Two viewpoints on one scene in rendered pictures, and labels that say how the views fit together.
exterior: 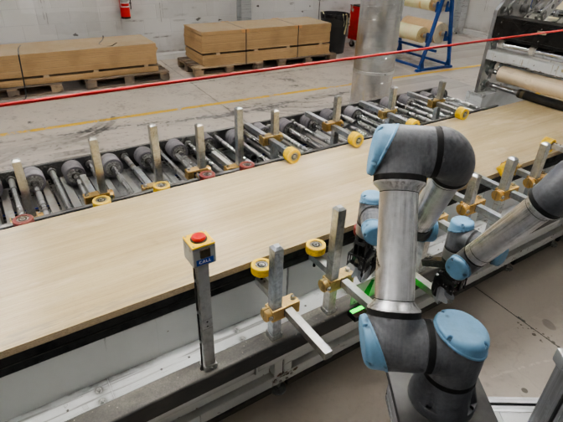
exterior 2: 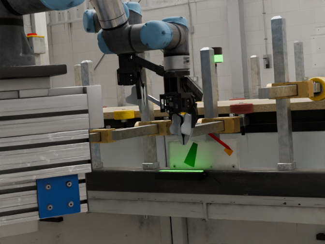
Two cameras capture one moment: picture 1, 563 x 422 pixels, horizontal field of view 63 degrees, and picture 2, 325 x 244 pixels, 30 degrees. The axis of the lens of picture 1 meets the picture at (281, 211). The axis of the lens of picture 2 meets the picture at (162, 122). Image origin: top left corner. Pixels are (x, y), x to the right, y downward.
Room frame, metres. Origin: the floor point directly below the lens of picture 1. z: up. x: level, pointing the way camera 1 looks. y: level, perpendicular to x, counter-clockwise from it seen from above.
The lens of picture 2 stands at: (0.48, -2.15, 0.97)
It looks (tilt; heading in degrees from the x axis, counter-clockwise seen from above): 3 degrees down; 65
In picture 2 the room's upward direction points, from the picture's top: 4 degrees counter-clockwise
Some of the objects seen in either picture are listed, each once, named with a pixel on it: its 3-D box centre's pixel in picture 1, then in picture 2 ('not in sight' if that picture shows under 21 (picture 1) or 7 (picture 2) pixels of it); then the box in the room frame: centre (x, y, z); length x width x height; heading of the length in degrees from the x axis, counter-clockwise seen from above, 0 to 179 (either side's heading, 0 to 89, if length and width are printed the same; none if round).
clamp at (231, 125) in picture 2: not in sight; (218, 125); (1.48, -0.42, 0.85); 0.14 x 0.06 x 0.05; 124
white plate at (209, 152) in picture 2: (375, 285); (202, 155); (1.43, -0.39, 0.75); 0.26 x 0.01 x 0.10; 124
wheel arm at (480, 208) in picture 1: (474, 205); not in sight; (1.76, -0.86, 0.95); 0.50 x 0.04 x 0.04; 34
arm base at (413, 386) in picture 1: (445, 382); not in sight; (0.70, -0.39, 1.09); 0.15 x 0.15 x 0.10
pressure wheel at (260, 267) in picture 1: (261, 275); (124, 123); (1.34, 0.07, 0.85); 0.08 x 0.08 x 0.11
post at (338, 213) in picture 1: (333, 262); (146, 102); (1.33, -0.20, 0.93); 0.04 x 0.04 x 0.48; 34
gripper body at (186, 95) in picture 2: (451, 273); (177, 92); (1.25, -0.60, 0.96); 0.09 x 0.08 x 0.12; 34
